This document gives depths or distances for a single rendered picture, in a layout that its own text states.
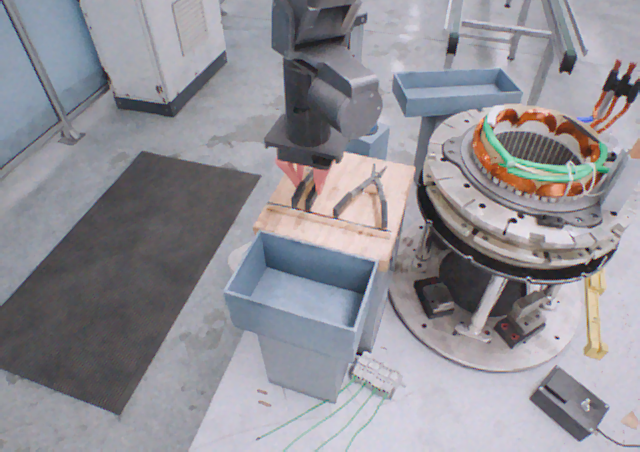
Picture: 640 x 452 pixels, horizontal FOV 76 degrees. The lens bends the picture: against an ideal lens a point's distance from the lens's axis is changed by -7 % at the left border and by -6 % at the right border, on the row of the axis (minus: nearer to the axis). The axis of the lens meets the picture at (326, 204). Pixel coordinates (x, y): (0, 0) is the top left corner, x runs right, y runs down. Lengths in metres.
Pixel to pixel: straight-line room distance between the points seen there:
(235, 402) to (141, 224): 1.53
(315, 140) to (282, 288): 0.22
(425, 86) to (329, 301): 0.56
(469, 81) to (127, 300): 1.53
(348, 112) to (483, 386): 0.55
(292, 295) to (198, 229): 1.50
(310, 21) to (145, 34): 2.27
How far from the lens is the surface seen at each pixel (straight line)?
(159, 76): 2.78
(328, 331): 0.52
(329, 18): 0.47
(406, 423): 0.77
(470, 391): 0.82
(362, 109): 0.45
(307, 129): 0.53
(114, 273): 2.06
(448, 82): 1.01
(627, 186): 0.67
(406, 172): 0.69
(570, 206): 0.66
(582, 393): 0.84
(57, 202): 2.56
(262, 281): 0.64
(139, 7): 2.63
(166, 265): 2.00
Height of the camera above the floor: 1.51
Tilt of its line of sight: 45 degrees down
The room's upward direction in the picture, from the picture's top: straight up
